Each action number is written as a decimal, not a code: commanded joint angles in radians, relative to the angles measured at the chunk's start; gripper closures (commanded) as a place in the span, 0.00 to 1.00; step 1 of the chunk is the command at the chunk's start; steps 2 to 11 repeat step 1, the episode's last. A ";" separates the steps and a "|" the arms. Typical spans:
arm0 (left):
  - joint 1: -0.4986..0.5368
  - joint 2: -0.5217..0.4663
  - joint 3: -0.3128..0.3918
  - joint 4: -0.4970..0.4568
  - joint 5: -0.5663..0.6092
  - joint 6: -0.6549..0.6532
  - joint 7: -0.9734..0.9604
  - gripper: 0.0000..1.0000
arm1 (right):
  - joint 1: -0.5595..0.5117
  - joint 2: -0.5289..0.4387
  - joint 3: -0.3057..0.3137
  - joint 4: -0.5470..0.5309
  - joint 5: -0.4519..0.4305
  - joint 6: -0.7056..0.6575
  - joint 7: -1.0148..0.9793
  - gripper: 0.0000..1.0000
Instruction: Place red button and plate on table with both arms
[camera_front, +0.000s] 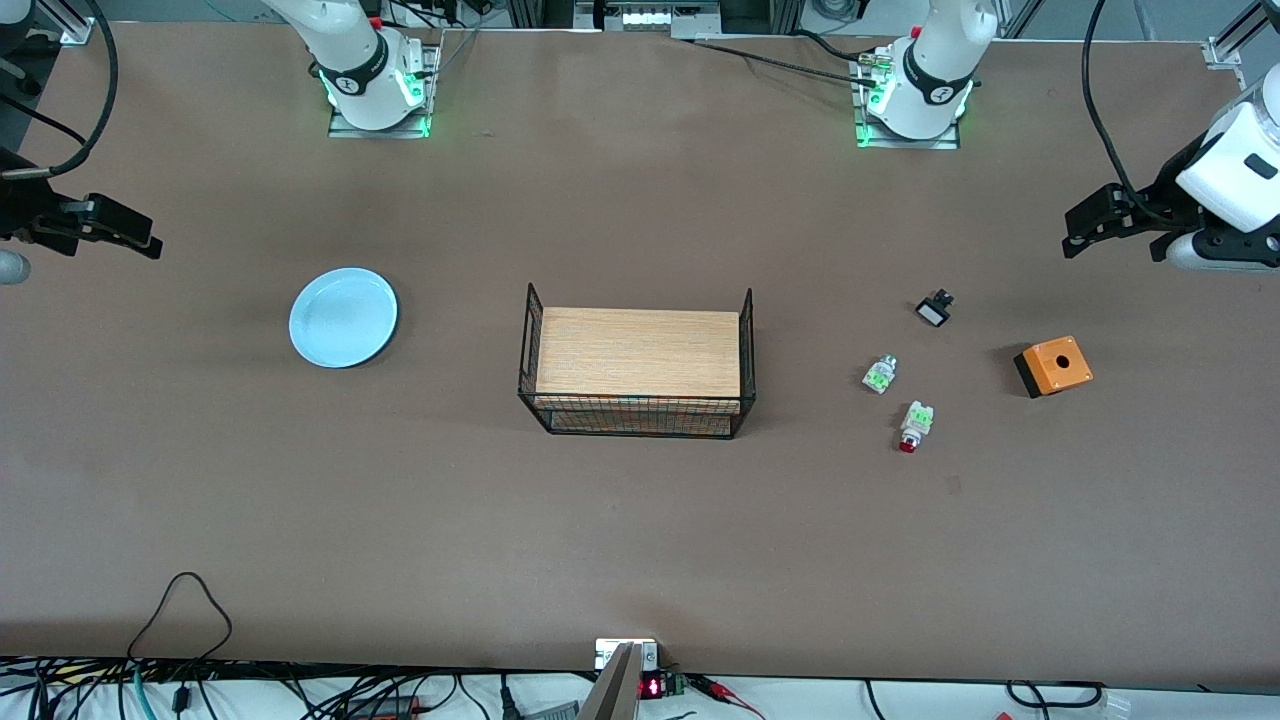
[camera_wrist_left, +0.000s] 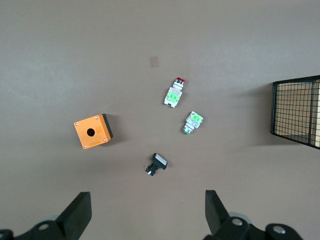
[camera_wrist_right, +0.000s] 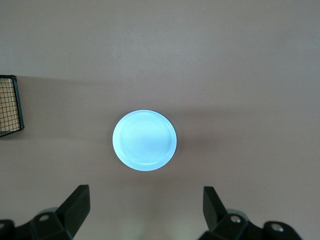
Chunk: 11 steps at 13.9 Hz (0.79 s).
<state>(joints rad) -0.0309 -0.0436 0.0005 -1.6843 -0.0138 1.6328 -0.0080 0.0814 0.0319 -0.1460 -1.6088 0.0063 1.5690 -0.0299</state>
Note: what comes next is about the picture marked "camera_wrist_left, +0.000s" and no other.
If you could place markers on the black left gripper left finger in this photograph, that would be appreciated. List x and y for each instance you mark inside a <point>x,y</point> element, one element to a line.
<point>75,217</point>

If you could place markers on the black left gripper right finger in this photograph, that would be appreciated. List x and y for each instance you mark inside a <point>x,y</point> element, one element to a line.
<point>216,215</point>

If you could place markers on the red push button switch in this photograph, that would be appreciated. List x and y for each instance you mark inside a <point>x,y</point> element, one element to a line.
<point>172,96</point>

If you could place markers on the black white-faced square button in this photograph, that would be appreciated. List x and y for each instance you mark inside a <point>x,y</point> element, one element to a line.
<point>160,160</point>

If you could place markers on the small brown tape patch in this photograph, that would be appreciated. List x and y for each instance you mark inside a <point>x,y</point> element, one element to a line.
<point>154,61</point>

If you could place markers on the orange button enclosure box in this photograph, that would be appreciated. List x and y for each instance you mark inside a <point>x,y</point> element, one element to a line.
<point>85,137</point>

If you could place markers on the green push button switch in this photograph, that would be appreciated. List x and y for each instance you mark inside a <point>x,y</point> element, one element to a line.
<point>193,121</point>

